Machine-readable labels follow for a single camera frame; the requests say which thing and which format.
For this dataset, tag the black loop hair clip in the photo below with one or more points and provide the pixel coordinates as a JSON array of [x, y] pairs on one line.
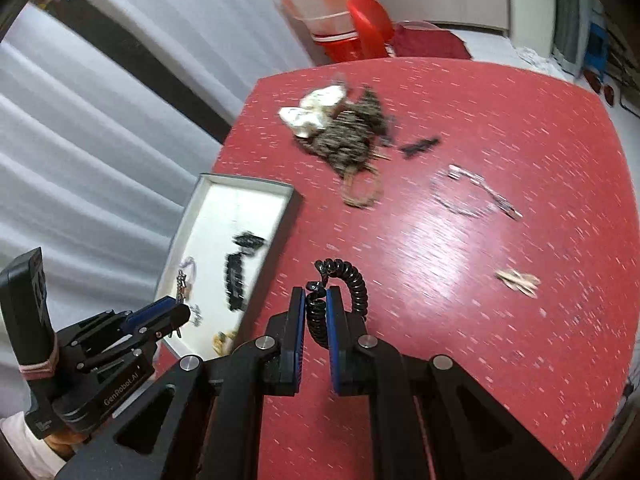
[[422, 144], [414, 152]]

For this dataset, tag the pink bow hair clip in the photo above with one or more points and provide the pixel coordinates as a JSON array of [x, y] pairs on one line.
[[517, 281]]

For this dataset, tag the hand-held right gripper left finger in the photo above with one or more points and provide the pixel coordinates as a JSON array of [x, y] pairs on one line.
[[299, 340]]

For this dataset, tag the dark red cloth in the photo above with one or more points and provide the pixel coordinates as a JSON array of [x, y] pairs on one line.
[[430, 42]]

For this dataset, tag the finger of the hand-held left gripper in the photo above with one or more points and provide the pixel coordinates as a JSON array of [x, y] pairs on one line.
[[172, 321], [150, 312]]

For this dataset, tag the person's left forearm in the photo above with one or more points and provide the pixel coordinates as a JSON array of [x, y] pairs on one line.
[[25, 442]]

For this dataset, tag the pink rubber band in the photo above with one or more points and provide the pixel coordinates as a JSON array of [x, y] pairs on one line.
[[37, 369]]

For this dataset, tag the white and blue appliance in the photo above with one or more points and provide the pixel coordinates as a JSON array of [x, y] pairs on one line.
[[580, 25]]

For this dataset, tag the white jewelry box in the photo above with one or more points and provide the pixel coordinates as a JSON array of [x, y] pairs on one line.
[[225, 210]]

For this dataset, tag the white polka dot scrunchie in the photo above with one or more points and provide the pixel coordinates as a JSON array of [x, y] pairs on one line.
[[310, 115]]

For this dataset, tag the clear plastic cup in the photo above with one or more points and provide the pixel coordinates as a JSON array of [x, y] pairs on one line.
[[325, 2]]

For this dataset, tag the leopard print scrunchie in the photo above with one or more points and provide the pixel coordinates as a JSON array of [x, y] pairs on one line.
[[345, 135]]

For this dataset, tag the silver star hair clip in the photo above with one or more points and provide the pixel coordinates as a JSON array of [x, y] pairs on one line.
[[236, 280]]

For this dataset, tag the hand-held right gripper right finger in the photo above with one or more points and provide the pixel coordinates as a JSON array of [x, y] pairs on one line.
[[334, 345]]

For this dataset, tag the white curtain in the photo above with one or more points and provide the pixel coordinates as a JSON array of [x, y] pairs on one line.
[[100, 135]]

